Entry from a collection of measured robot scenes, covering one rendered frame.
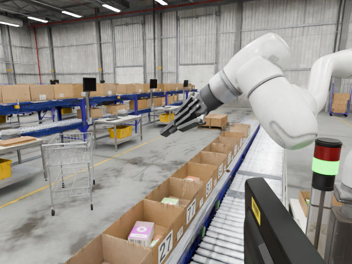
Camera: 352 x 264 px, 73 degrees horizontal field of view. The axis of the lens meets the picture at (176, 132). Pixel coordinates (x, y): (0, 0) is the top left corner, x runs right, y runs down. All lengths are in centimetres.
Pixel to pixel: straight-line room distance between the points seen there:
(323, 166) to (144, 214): 125
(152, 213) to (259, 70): 122
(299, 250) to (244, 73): 40
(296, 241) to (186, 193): 152
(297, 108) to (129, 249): 99
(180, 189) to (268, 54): 145
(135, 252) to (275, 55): 102
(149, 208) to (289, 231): 124
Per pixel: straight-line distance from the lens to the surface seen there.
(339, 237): 162
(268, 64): 62
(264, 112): 59
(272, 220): 48
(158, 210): 158
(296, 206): 235
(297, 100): 60
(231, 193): 234
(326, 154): 60
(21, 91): 597
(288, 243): 43
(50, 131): 602
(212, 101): 68
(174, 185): 192
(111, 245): 133
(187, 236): 154
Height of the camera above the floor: 179
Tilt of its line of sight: 12 degrees down
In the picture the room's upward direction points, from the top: straight up
